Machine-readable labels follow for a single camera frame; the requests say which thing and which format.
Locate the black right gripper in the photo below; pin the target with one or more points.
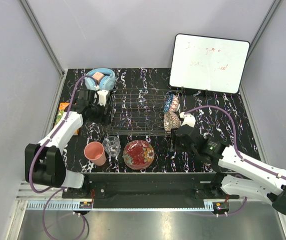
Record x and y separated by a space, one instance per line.
174 143

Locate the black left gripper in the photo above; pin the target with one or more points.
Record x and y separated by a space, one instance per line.
103 119

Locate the brown floral-pattern bowl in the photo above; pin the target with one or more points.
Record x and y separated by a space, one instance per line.
171 121

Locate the blue triangle-pattern bowl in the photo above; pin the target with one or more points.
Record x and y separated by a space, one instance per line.
172 104

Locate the pink plastic cup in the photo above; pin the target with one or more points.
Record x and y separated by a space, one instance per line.
95 153

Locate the clear glass tumbler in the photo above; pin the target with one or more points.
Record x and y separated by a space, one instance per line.
112 146

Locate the red floral plate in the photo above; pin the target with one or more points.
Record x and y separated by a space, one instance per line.
138 155

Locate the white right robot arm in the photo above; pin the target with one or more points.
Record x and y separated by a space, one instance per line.
261 181

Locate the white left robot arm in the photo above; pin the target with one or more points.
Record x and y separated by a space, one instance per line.
44 164

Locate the orange treehouse book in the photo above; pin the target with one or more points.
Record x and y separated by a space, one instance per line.
67 123

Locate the light blue headphones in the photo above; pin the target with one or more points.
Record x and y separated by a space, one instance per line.
107 83

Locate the pink cube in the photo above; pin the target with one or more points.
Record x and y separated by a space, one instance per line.
98 76

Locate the white whiteboard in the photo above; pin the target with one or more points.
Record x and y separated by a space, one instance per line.
208 63

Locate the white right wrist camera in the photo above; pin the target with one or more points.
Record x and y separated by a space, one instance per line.
188 119

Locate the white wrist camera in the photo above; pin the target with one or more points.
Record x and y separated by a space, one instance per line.
101 96
188 119

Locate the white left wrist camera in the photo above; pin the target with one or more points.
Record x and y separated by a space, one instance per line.
101 96

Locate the wire dish rack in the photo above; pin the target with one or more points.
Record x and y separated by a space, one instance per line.
139 111

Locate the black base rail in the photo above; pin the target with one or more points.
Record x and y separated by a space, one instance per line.
148 190

